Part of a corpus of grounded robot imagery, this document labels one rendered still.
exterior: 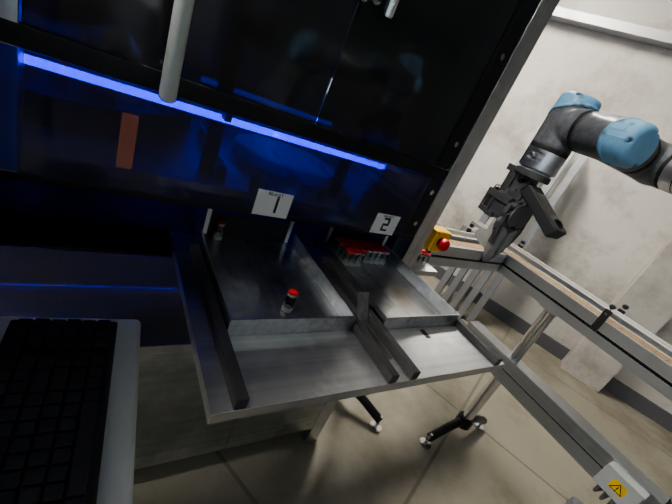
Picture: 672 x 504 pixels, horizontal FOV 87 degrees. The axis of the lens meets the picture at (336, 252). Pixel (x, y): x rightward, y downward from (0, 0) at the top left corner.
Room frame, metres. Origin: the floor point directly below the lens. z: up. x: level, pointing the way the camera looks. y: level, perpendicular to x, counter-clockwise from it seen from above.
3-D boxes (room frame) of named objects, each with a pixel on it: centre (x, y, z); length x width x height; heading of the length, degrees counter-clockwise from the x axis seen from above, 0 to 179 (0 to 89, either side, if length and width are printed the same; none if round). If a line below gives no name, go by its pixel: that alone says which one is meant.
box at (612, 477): (0.98, -1.21, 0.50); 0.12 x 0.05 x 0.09; 39
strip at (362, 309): (0.63, -0.13, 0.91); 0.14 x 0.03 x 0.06; 38
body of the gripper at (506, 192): (0.80, -0.30, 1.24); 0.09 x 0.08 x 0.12; 39
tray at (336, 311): (0.67, 0.12, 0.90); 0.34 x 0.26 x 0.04; 39
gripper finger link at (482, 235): (0.79, -0.29, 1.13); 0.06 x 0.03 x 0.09; 39
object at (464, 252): (1.42, -0.41, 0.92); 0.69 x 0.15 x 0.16; 129
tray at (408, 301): (0.88, -0.15, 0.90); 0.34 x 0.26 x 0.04; 39
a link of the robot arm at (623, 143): (0.72, -0.37, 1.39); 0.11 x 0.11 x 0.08; 27
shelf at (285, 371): (0.72, -0.06, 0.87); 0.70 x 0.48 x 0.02; 129
